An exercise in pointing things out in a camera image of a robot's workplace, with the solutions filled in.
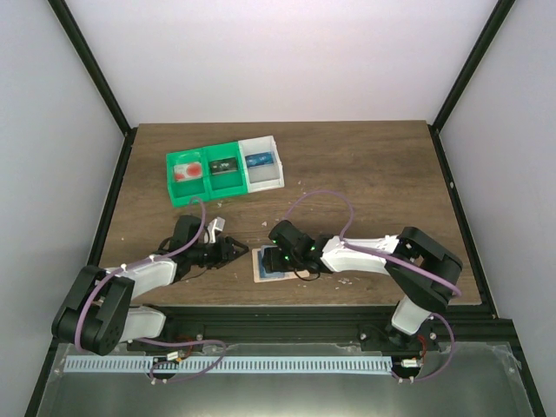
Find right black frame post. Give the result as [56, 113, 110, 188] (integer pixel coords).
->
[432, 0, 515, 132]

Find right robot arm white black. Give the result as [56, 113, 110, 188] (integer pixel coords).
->
[254, 220, 463, 337]

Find black card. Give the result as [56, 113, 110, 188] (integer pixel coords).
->
[208, 157, 238, 175]

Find metal front plate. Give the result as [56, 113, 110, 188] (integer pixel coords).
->
[30, 343, 543, 416]

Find blue card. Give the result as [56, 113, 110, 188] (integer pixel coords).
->
[245, 151, 275, 169]

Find right side frame rail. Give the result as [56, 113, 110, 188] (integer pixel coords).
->
[427, 125, 499, 318]

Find left side frame rail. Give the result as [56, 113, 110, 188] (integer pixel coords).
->
[87, 127, 138, 266]

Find white card red circles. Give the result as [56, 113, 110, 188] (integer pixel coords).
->
[173, 162, 202, 182]

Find frame rail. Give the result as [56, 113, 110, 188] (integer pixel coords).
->
[427, 125, 499, 318]
[87, 127, 138, 266]

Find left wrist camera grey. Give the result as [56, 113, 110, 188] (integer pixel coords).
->
[203, 217, 226, 244]

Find left green bin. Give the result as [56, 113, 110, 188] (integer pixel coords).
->
[166, 148, 209, 208]

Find white bin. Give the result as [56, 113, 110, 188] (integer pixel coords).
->
[238, 136, 285, 193]

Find black frame post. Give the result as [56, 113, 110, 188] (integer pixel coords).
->
[432, 0, 515, 132]
[47, 0, 133, 136]

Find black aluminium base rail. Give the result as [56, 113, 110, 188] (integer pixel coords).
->
[58, 305, 513, 353]

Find light blue slotted cable duct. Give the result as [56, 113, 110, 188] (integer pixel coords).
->
[63, 355, 393, 374]

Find left black frame post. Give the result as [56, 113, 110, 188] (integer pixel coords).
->
[47, 0, 133, 136]

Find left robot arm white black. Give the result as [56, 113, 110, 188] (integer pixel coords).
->
[51, 215, 248, 355]

